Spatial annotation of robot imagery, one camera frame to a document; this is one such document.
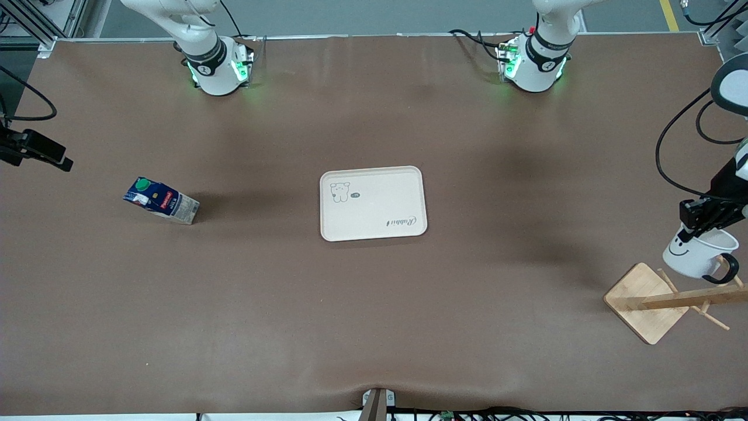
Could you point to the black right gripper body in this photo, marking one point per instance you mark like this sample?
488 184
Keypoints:
13 146

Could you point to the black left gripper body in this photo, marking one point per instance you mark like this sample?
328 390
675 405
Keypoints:
726 186

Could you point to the white smiley mug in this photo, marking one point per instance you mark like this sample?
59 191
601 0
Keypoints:
692 257

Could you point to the blue white milk carton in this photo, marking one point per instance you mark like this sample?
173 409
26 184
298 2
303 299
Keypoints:
169 204

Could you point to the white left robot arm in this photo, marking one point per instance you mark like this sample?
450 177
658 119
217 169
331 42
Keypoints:
534 70

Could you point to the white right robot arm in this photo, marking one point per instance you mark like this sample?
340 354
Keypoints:
210 70

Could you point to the cream rabbit print tray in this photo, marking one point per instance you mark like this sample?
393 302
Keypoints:
380 216

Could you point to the wooden mug tree stand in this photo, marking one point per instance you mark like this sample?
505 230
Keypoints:
643 304

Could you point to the brown table cover sheet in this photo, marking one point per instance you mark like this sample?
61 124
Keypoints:
374 321

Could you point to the grey metal camera bracket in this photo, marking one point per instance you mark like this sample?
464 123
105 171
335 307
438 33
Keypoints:
377 406

